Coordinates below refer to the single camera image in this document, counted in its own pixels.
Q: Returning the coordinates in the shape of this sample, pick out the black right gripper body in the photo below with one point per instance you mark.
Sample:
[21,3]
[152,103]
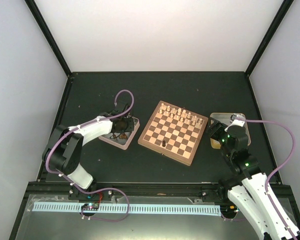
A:
[216,128]

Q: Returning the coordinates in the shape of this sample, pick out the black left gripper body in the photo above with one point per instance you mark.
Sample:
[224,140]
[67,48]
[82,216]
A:
[126,127]

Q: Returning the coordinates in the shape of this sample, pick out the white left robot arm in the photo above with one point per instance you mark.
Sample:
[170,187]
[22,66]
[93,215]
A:
[62,153]

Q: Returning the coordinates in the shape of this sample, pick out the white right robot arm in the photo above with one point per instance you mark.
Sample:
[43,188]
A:
[249,189]

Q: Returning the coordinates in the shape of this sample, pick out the wooden chess board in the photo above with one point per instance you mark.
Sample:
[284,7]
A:
[181,143]

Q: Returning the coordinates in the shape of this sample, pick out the white chess pieces row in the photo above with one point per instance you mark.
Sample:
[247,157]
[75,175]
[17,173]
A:
[172,117]

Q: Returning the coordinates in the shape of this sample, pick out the pink metal tray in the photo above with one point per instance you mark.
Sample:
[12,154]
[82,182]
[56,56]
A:
[123,140]

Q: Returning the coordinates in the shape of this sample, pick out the yellow metal tray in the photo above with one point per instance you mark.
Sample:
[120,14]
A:
[225,118]

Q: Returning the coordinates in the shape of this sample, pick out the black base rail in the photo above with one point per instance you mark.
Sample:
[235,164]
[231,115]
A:
[206,192]

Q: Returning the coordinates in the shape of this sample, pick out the light blue slotted cable duct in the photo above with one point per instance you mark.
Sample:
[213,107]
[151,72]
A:
[121,208]

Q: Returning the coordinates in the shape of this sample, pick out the black frame post right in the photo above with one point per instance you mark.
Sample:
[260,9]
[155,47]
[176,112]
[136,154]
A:
[273,27]

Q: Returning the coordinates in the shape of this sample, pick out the black frame post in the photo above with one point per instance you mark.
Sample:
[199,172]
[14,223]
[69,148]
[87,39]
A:
[273,27]
[36,13]

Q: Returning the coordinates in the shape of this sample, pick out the black frame post left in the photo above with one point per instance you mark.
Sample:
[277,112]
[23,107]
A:
[36,13]

